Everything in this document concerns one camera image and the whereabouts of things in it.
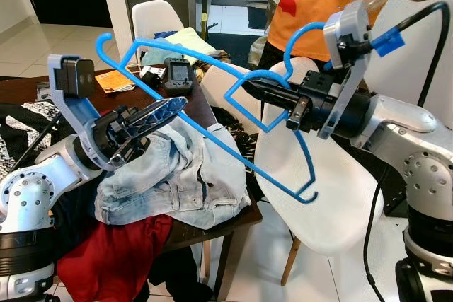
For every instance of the dark navy garment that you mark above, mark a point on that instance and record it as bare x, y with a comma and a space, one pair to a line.
71, 203

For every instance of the dark floor mat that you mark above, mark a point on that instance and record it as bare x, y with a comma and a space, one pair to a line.
233, 40

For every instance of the pale washed denim garment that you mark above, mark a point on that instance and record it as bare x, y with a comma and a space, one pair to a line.
177, 175

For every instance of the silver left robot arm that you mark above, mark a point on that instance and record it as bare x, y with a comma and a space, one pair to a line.
28, 199

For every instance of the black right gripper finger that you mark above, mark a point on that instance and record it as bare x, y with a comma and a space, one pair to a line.
287, 83
279, 95

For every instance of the blue tape tab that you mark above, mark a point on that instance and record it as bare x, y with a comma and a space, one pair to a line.
388, 42

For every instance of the black white patterned cloth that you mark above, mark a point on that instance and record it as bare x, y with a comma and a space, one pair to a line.
244, 150

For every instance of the black cloth garment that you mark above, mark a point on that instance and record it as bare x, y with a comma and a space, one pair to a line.
177, 274

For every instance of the teal cloth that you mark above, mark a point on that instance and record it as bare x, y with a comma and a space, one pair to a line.
157, 53

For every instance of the red cloth garment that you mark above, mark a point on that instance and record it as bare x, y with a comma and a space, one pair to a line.
113, 259

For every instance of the pale yellow cloth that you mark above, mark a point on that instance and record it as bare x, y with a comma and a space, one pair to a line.
191, 42

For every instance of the small black white item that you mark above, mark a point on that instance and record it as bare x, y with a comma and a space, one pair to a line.
150, 73

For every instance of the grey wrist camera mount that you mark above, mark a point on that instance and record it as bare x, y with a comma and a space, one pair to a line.
78, 114
350, 33

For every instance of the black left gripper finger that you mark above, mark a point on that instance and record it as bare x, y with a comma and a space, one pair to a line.
136, 153
157, 117

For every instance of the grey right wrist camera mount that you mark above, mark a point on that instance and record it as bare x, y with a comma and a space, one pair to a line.
350, 33

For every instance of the grey black handheld device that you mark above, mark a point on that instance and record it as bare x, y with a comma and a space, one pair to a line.
178, 77

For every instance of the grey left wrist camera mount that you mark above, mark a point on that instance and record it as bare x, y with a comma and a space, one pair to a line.
78, 114

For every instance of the orange yellow paper packet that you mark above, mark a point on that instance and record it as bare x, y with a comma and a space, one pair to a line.
115, 80

